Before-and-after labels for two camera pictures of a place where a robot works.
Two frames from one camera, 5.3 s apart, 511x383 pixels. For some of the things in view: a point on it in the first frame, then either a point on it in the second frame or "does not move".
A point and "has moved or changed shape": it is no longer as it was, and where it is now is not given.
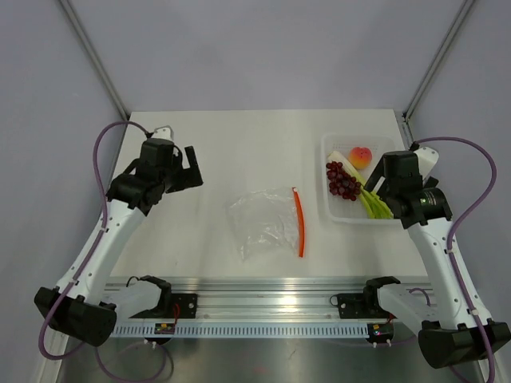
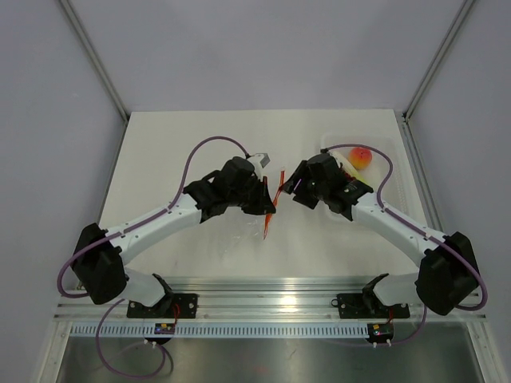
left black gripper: (192, 175) → (263, 205)
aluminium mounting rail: (263, 298) does not move
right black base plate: (357, 305) does not move
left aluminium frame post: (96, 57) does not move
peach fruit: (360, 157) does not move
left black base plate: (188, 304) does not move
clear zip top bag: (266, 221) has moved or changed shape
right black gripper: (378, 172) → (303, 172)
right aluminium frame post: (438, 57) does not move
